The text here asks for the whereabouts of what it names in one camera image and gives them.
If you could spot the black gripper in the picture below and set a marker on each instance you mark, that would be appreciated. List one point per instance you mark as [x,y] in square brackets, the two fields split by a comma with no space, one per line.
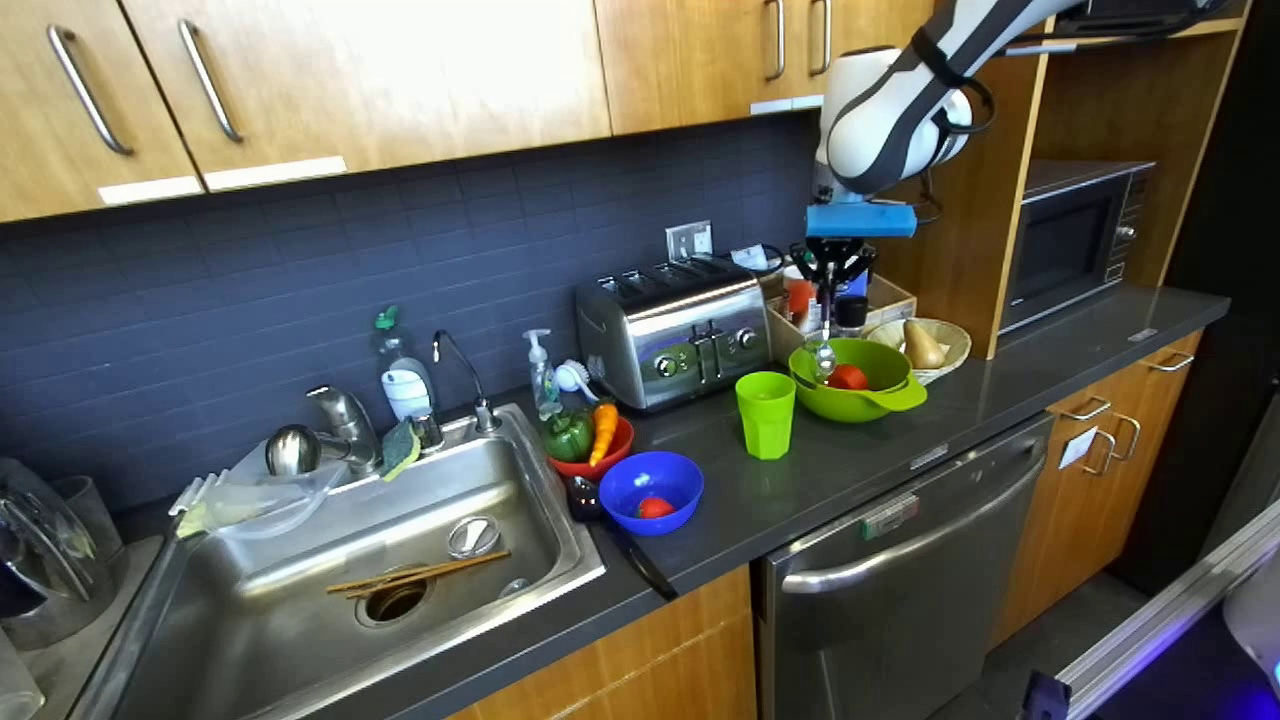
[836,236]

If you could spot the green bowl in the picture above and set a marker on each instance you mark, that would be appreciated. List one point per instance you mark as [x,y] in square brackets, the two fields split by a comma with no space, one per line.
[888,382]

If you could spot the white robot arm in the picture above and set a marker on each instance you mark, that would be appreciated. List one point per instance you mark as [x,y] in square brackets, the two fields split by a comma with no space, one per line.
[894,113]

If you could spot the blue bowl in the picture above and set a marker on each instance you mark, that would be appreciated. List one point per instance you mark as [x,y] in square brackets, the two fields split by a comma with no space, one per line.
[654,473]

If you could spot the sink faucet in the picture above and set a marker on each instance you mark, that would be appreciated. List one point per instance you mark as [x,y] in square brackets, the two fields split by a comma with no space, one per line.
[450,352]

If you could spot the wooden lower cabinet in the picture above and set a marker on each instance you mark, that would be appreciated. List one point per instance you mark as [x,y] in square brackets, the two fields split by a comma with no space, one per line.
[1100,450]

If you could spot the red tomato toy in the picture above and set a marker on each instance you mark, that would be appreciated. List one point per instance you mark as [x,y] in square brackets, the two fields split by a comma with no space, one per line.
[654,508]

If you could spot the wall power outlet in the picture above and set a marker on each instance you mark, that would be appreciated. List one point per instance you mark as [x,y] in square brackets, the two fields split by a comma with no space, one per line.
[691,240]

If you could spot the soap dispenser bottle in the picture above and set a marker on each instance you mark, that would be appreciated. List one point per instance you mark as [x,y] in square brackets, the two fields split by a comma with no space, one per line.
[546,389]

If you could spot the stainless steel microwave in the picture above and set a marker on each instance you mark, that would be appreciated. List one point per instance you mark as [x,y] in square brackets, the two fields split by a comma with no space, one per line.
[1079,231]

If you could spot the green plastic cup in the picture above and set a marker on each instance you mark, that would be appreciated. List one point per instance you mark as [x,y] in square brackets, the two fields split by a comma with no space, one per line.
[764,406]

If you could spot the dish soap bottle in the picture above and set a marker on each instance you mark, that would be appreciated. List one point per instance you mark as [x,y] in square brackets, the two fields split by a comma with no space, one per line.
[405,372]

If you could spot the green bell pepper toy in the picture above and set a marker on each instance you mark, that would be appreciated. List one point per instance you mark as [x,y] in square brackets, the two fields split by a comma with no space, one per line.
[571,435]

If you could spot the stainless steel sink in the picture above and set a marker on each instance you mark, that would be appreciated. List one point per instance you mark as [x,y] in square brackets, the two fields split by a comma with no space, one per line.
[236,627]

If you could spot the stainless steel dishwasher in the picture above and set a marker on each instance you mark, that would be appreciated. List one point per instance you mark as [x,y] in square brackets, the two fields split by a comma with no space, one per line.
[887,612]

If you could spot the orange carrot toy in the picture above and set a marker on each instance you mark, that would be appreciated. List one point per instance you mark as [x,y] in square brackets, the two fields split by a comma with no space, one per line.
[606,420]

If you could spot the wooden upper cabinets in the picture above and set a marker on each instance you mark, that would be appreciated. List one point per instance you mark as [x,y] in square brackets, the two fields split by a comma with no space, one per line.
[125,103]

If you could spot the stainless steel toaster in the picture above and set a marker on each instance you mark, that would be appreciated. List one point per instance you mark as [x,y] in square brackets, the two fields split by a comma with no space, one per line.
[668,329]

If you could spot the purple handled metal spoon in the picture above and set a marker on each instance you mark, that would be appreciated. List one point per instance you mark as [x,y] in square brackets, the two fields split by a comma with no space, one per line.
[827,342]

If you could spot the wooden chopsticks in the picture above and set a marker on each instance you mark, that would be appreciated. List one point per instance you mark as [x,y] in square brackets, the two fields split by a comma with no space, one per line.
[416,572]

